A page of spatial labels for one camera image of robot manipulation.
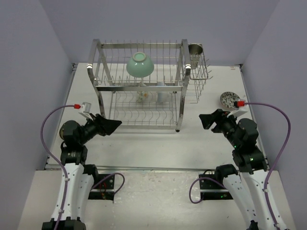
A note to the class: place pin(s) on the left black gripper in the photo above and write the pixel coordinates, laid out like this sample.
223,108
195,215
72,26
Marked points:
103,126

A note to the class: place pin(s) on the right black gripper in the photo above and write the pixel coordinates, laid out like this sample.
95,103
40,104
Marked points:
219,117

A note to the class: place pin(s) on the yellow flower bowl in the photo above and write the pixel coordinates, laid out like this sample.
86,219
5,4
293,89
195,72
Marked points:
143,96

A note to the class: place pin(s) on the light blue white bowl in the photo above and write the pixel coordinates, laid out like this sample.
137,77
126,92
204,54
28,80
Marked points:
162,96

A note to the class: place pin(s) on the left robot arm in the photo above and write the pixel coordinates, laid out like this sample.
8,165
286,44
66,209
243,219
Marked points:
77,177

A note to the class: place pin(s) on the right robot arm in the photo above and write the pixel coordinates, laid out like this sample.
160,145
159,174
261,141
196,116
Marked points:
247,180

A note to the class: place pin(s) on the stainless steel dish rack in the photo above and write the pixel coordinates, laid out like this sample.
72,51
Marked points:
116,90

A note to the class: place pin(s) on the celadon green bowl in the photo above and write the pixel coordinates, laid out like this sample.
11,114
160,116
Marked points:
140,65

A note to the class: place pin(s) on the steel utensil cup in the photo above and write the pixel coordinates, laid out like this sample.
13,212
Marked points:
195,52

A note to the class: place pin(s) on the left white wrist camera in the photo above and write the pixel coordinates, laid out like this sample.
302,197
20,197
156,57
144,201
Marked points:
85,108

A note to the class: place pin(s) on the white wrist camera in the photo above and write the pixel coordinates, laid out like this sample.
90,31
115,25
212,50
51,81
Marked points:
240,109
85,108

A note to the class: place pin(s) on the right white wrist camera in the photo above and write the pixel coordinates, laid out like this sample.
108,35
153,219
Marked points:
240,109

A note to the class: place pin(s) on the wire utensil basket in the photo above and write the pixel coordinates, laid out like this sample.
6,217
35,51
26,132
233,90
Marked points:
199,74

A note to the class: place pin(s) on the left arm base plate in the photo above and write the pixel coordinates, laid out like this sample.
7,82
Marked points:
104,191

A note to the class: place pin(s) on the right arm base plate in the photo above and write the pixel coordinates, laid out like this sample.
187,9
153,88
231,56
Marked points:
212,191

